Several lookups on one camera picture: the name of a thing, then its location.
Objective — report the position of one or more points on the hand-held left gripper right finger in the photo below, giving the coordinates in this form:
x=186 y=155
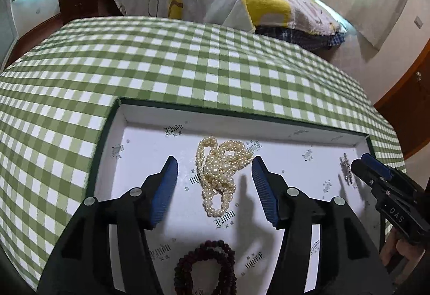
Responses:
x=263 y=187

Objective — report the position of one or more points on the person's right hand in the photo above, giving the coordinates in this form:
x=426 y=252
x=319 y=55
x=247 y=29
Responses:
x=393 y=249

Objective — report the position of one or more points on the white box with green rim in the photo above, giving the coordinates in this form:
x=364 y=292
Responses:
x=147 y=147

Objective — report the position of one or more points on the door knob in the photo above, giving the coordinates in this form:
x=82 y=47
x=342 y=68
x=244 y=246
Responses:
x=418 y=75

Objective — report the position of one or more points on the wooden door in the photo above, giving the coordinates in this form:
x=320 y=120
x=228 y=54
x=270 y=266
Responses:
x=406 y=106

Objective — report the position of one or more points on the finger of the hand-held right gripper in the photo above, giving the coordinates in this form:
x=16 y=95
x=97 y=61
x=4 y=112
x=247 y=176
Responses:
x=368 y=177
x=376 y=165

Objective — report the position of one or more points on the wall socket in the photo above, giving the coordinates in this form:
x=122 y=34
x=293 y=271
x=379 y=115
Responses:
x=418 y=21

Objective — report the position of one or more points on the green checked tablecloth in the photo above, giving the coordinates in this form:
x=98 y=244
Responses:
x=168 y=63

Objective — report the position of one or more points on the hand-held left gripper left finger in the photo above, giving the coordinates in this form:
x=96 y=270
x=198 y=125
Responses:
x=165 y=187

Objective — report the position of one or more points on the plaid blue blanket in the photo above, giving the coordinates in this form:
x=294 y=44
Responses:
x=302 y=38

